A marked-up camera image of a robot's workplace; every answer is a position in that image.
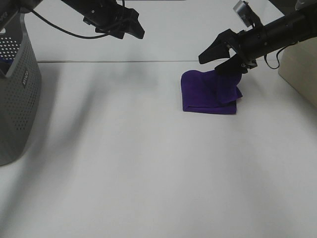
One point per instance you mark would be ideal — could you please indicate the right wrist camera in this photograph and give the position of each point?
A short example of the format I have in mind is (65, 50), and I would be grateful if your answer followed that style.
(246, 14)

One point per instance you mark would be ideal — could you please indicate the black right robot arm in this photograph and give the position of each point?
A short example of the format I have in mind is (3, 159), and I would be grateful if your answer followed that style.
(294, 27)

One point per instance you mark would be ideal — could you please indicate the purple towel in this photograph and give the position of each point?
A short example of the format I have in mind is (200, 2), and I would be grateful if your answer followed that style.
(210, 93)

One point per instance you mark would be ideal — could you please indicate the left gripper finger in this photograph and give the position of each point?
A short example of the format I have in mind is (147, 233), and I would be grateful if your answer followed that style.
(131, 24)
(114, 30)

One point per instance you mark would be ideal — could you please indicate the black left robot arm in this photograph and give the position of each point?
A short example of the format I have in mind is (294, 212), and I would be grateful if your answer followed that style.
(11, 8)

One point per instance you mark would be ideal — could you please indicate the grey perforated laundry basket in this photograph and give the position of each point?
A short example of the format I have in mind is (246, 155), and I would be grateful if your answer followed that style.
(20, 89)

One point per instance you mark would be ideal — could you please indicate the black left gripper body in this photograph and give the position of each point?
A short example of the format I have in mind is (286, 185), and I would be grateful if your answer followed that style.
(107, 15)

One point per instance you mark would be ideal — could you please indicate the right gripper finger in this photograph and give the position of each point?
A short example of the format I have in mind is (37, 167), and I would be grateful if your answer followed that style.
(234, 65)
(217, 50)

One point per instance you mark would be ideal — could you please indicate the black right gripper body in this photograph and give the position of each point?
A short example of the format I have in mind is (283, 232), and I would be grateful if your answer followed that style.
(249, 45)

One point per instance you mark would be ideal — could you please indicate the beige bin with grey rim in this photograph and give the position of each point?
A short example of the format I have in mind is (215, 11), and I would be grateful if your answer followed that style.
(298, 67)

